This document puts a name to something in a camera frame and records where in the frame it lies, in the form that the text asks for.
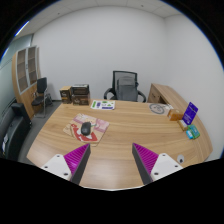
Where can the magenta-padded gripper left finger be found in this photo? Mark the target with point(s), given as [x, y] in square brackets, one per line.
[59, 165]

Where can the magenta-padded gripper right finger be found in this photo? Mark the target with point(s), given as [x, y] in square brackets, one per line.
[163, 165]

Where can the black computer mouse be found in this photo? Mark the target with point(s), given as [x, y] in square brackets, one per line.
[86, 128]

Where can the cartoon print mouse pad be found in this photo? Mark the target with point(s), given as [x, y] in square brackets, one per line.
[100, 125]

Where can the small blue box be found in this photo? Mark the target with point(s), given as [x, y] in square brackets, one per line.
[189, 134]

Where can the small green box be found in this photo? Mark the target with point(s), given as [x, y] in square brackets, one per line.
[195, 131]

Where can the orange brown box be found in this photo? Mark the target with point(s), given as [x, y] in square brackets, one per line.
[175, 115]

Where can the black leather sofa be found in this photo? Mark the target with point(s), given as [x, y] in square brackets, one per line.
[13, 133]

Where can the round grey patterned disc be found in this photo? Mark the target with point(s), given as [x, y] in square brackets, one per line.
[157, 108]

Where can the purple upright card package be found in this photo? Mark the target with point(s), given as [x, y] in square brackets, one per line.
[190, 113]

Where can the tall brown cardboard box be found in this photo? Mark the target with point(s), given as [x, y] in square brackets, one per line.
[66, 95]

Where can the wooden side desk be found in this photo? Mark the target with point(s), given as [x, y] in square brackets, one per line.
[165, 93]

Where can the white printed paper sheet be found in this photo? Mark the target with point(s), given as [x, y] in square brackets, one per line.
[102, 104]

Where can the wooden shelf cabinet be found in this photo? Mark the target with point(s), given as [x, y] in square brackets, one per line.
[25, 96]

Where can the black cardboard box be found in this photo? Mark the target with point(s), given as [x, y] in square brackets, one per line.
[80, 90]

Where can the small black chair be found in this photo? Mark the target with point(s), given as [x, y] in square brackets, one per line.
[41, 85]

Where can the grey backpack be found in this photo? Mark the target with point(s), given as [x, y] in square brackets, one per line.
[127, 89]

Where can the black mesh office chair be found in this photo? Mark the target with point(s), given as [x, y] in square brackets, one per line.
[125, 73]

